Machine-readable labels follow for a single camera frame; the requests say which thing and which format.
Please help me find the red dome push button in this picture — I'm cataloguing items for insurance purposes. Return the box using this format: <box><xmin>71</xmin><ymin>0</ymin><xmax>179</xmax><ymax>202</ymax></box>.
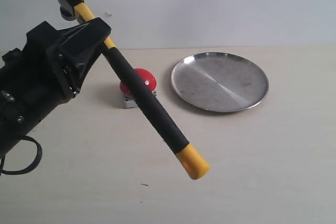
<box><xmin>119</xmin><ymin>68</ymin><xmax>157</xmax><ymax>109</ymax></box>

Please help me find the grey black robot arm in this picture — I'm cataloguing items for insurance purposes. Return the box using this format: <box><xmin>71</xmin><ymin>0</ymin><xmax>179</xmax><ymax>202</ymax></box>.
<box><xmin>1</xmin><ymin>17</ymin><xmax>111</xmax><ymax>156</ymax></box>

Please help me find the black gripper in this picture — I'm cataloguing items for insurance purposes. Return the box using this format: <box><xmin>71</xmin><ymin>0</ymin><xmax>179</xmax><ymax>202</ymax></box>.
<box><xmin>1</xmin><ymin>18</ymin><xmax>111</xmax><ymax>156</ymax></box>

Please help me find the round stainless steel plate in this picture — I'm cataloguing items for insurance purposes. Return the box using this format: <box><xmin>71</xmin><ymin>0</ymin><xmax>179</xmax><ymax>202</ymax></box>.
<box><xmin>170</xmin><ymin>51</ymin><xmax>269</xmax><ymax>113</ymax></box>

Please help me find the yellow black claw hammer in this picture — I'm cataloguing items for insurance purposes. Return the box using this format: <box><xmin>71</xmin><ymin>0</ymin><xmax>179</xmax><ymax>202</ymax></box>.
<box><xmin>57</xmin><ymin>0</ymin><xmax>210</xmax><ymax>180</ymax></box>

